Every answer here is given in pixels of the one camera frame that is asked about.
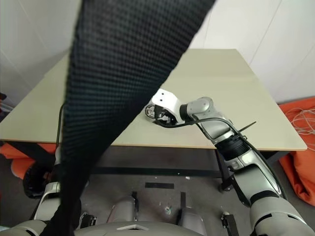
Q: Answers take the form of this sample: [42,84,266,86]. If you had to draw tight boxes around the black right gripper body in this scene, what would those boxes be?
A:
[157,108,178,126]

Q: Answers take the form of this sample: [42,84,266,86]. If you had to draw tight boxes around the roll of tape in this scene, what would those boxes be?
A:
[144,103,158,120]

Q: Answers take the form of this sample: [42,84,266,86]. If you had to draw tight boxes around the long black floor tape strip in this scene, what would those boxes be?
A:
[145,182,175,189]

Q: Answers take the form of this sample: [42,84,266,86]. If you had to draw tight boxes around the black zip tie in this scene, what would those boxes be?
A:
[237,121,257,139]

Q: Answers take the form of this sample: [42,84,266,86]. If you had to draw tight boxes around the silver left robot leg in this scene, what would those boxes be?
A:
[108,195,137,225]

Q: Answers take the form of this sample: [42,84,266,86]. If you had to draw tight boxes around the silver robot leg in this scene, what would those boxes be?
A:
[108,195,137,225]
[177,207,208,236]

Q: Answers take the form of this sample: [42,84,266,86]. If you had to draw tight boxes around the silver right robot leg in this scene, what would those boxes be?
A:
[177,207,208,236]

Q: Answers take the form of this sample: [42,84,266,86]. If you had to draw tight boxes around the silver robot torso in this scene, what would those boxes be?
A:
[73,219,188,236]

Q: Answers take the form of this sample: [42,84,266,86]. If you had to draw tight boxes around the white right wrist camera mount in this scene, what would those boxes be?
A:
[151,89,184,123]

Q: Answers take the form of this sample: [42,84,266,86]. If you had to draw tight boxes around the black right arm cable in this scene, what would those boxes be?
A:
[169,117,288,200]

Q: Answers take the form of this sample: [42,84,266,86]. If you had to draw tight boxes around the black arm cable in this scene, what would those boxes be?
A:
[169,117,288,200]
[56,104,65,146]

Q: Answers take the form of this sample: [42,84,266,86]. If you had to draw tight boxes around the black metal table frame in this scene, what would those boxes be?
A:
[0,141,293,193]

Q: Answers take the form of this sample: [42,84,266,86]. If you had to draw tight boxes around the black woven strap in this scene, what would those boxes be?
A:
[43,0,217,236]

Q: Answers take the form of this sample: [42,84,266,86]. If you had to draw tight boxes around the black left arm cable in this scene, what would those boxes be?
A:
[56,104,65,146]

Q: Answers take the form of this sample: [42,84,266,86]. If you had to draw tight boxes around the white cable bundle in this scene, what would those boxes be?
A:
[285,103,315,136]

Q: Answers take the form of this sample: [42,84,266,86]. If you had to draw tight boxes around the orange beanbag with white cables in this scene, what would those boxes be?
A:
[278,97,315,205]

